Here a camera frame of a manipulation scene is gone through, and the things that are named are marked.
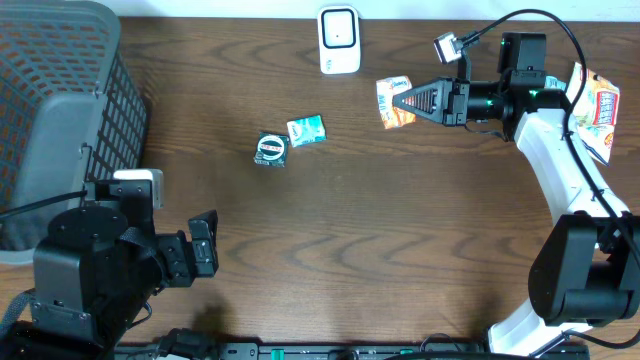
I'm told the white barcode scanner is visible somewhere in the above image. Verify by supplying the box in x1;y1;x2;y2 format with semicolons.
317;5;361;75

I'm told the teal white snack packet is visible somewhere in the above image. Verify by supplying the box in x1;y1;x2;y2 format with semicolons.
544;75;567;91

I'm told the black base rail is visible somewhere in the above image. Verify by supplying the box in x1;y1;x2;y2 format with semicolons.
114;341;489;360

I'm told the dark grey plastic basket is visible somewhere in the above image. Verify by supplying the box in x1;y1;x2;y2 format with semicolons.
0;0;149;265

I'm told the small teal candy box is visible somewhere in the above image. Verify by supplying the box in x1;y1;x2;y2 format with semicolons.
287;115;326;147

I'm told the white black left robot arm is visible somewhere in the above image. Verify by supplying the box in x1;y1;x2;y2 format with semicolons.
1;180;219;359

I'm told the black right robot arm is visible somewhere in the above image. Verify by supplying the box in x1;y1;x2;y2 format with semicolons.
393;32;639;358

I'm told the small orange candy box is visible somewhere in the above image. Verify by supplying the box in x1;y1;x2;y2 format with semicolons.
376;76;416;129

